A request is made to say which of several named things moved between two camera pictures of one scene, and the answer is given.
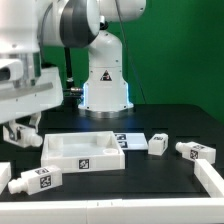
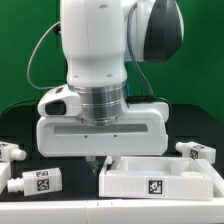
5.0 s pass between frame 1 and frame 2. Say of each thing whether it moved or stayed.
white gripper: moved
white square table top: moved
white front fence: stayed
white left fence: stayed
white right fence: stayed
